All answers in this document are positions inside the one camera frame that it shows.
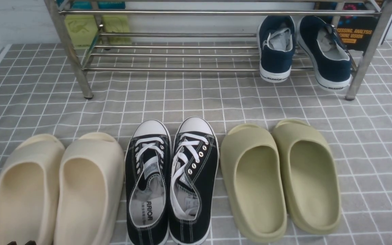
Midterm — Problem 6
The black canvas sneaker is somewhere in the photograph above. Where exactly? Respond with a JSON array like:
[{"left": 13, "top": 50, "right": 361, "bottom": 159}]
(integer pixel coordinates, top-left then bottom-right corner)
[
  {"left": 125, "top": 120, "right": 171, "bottom": 245},
  {"left": 167, "top": 117, "right": 219, "bottom": 245}
]

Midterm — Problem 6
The silver metal shoe rack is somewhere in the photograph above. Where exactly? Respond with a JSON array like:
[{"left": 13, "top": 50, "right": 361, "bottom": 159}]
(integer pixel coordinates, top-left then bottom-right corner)
[{"left": 45, "top": 0, "right": 392, "bottom": 101}]

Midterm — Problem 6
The left cream foam slide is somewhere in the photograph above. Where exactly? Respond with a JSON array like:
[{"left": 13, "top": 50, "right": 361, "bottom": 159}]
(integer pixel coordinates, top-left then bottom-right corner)
[{"left": 0, "top": 134, "right": 65, "bottom": 245}]

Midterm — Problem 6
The cream foam slide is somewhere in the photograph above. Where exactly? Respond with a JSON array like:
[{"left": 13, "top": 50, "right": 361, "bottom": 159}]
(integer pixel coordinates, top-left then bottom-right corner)
[
  {"left": 53, "top": 132, "right": 125, "bottom": 245},
  {"left": 0, "top": 134, "right": 65, "bottom": 245}
]

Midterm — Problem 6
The right cream foam slide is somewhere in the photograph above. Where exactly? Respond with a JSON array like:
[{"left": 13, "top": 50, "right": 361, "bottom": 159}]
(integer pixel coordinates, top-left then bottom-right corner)
[{"left": 53, "top": 132, "right": 125, "bottom": 245}]

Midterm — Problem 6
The grey checked floor cloth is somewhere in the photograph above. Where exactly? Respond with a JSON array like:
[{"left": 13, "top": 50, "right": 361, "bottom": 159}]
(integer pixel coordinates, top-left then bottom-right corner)
[{"left": 0, "top": 40, "right": 392, "bottom": 245}]

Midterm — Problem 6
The left olive foam slide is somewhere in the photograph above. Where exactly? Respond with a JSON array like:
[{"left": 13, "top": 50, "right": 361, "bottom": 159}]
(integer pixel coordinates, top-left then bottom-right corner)
[{"left": 220, "top": 124, "right": 287, "bottom": 243}]

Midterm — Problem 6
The olive foam slide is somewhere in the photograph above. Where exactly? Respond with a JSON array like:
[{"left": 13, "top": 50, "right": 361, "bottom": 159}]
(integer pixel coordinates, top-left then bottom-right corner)
[
  {"left": 220, "top": 124, "right": 287, "bottom": 243},
  {"left": 272, "top": 118, "right": 342, "bottom": 235}
]

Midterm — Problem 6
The teal box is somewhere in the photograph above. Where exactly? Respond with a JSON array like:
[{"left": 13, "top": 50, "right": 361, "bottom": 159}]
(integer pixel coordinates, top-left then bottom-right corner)
[{"left": 71, "top": 0, "right": 126, "bottom": 10}]

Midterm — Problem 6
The right olive foam slide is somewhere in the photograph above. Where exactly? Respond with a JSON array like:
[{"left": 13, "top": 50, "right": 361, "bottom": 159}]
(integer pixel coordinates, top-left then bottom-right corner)
[{"left": 272, "top": 118, "right": 342, "bottom": 235}]

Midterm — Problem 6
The left navy blue sneaker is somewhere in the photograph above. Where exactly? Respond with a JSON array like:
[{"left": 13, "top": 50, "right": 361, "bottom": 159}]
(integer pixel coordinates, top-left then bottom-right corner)
[{"left": 256, "top": 16, "right": 296, "bottom": 83}]

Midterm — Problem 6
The navy blue sneaker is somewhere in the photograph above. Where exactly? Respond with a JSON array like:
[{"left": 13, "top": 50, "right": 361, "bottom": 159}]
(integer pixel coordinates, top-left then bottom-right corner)
[
  {"left": 256, "top": 16, "right": 296, "bottom": 83},
  {"left": 296, "top": 16, "right": 353, "bottom": 91}
]

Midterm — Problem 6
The right navy blue sneaker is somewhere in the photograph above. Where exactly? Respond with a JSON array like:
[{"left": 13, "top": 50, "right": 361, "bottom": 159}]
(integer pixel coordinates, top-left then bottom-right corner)
[{"left": 296, "top": 16, "right": 353, "bottom": 91}]

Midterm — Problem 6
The dark book orange lettering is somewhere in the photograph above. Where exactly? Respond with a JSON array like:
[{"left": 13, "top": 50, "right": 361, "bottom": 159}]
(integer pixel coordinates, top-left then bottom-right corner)
[{"left": 314, "top": 2, "right": 379, "bottom": 52}]

